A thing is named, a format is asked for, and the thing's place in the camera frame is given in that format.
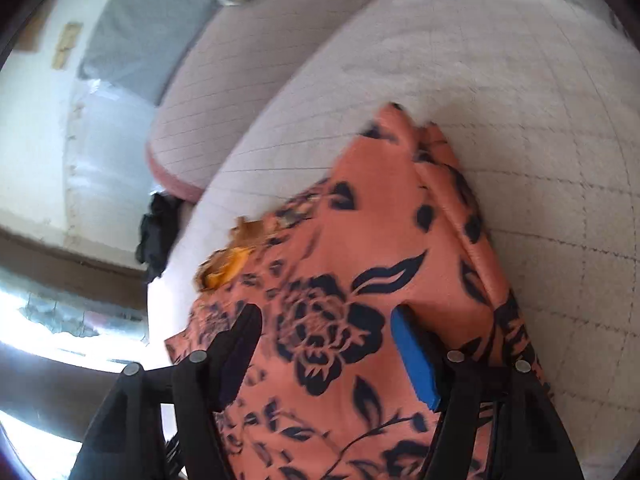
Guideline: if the pink quilted bedspread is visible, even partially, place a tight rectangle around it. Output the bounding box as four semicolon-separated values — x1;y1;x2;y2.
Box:
150;0;639;479

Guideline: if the orange black floral garment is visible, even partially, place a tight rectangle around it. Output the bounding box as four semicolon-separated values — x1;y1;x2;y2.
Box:
166;103;538;479

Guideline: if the black garment on bed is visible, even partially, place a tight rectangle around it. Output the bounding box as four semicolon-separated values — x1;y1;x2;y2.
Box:
134;192;183;284

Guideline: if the pink quilted pillow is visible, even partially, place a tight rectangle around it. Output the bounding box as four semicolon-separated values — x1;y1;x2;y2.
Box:
146;0;371;203

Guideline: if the grey pillow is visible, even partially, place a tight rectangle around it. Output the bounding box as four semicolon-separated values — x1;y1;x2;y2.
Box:
78;0;219;105

